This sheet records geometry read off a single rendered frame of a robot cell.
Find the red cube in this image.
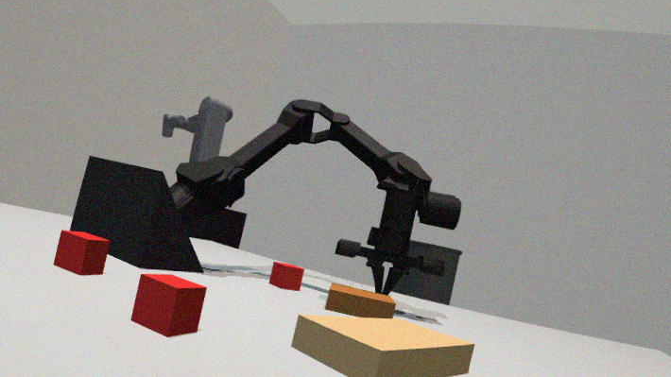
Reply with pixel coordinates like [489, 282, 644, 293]
[131, 274, 207, 337]
[54, 230, 111, 276]
[269, 262, 304, 291]

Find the tan flat block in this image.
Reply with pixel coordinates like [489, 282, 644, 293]
[291, 315, 474, 377]

